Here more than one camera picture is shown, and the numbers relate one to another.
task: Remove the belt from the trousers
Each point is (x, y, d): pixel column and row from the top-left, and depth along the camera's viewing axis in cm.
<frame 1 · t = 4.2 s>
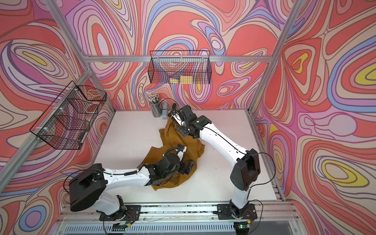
left hand: (191, 161, 81), fingers open
right hand: (186, 127, 83), fingers open
mustard brown trousers: (173, 137, 87), point 16 cm above the table
clear cup of pencils: (156, 108, 111), point 11 cm above the table

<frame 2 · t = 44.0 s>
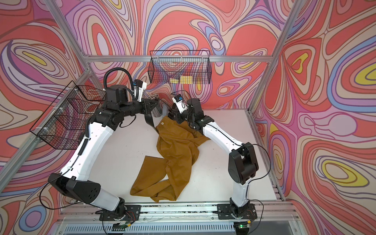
left hand: (157, 101, 68), fingers closed
right hand: (175, 114, 85), fingers closed
mustard brown trousers: (163, 179, 86), on the table
the other named things where they were.

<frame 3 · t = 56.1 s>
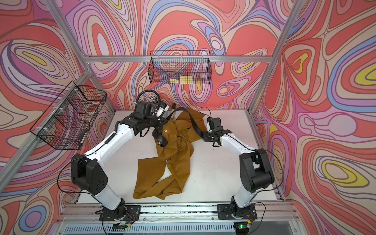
left hand: (167, 119, 84), fingers closed
right hand: (207, 138, 94), fingers closed
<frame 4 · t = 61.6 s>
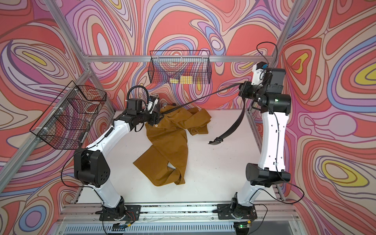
left hand: (158, 114, 88), fingers open
right hand: (241, 89, 67), fingers closed
mustard brown trousers: (165, 163, 91), point 2 cm above the table
black leather belt: (219, 140, 75), point 25 cm above the table
the other named things where they were.

